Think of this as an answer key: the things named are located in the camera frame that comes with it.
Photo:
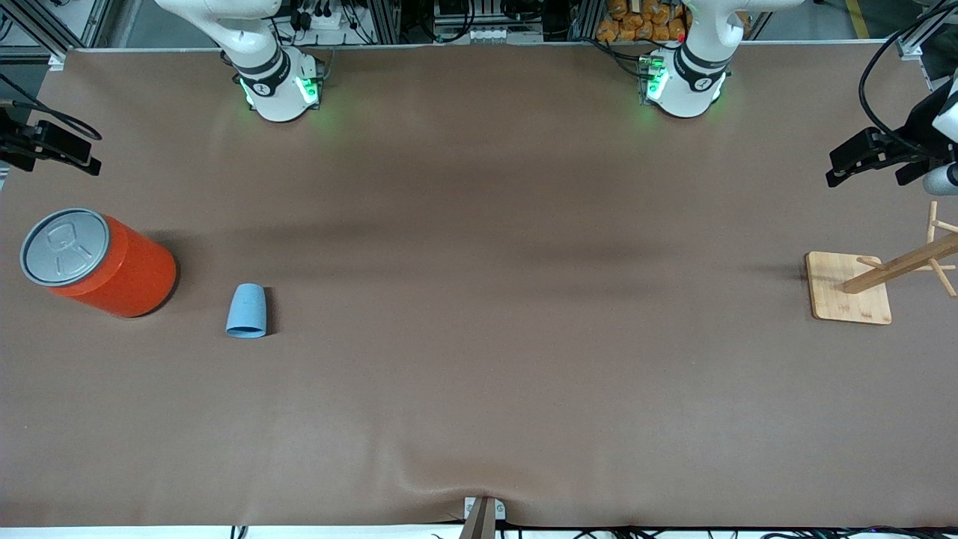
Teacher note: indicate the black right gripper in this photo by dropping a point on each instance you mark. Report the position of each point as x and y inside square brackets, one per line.
[10, 142]

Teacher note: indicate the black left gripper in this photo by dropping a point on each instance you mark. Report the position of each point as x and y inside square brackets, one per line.
[920, 124]

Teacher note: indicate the blue plastic cup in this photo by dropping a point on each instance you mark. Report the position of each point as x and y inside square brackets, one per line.
[247, 311]

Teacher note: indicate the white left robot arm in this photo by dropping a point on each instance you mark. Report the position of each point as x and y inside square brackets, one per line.
[685, 93]

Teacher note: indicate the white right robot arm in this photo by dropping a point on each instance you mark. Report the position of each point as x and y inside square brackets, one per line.
[277, 97]

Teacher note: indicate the wooden cup rack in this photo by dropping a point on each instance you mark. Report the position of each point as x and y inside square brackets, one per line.
[849, 292]

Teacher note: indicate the orange can with grey lid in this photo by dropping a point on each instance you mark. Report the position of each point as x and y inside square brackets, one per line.
[127, 273]

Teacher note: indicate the pile of orange snack packs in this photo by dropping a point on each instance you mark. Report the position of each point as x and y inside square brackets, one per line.
[644, 22]

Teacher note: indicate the white power strip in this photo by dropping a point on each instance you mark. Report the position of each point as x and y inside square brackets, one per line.
[325, 19]

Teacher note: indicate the brown table cover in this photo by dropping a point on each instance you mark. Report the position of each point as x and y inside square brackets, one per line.
[479, 314]

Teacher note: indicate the aluminium frame profile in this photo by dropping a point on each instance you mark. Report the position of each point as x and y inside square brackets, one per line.
[45, 30]
[917, 37]

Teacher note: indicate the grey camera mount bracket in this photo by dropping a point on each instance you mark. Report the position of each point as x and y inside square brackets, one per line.
[483, 516]

